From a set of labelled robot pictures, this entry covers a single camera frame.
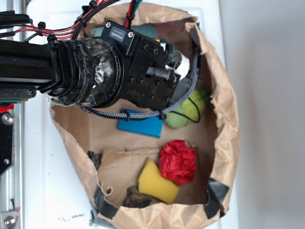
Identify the light blue terry cloth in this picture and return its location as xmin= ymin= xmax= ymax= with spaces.
xmin=91 ymin=24 xmax=158 ymax=38

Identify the green plush toy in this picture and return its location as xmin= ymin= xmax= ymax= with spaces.
xmin=165 ymin=89 xmax=210 ymax=129

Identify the blue rectangular block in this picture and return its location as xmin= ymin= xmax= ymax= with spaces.
xmin=117 ymin=116 xmax=163 ymax=138

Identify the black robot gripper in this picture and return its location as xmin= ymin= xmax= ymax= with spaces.
xmin=100 ymin=21 xmax=191 ymax=110

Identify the dark brown rock lump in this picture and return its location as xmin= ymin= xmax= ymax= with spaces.
xmin=123 ymin=186 xmax=152 ymax=208

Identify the black metal bracket plate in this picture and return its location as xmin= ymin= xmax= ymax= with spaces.
xmin=0 ymin=112 xmax=14 ymax=176

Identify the aluminium frame rail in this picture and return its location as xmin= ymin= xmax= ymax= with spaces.
xmin=0 ymin=0 xmax=26 ymax=229

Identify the brown paper bag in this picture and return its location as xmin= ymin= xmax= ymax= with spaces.
xmin=50 ymin=2 xmax=240 ymax=229

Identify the white flat ribbon cable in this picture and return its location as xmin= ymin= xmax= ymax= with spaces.
xmin=175 ymin=52 xmax=191 ymax=79

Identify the grey braided cable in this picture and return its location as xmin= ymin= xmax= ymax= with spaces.
xmin=78 ymin=51 xmax=203 ymax=121

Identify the red crumpled paper ball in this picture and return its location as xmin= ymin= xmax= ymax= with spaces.
xmin=159 ymin=140 xmax=197 ymax=186

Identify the red and black wire bundle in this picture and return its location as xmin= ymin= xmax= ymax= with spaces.
xmin=0 ymin=0 xmax=143 ymax=42

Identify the yellow sponge piece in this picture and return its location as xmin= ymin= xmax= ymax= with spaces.
xmin=138 ymin=157 xmax=179 ymax=204

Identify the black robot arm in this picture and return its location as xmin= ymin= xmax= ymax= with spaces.
xmin=0 ymin=21 xmax=192 ymax=111

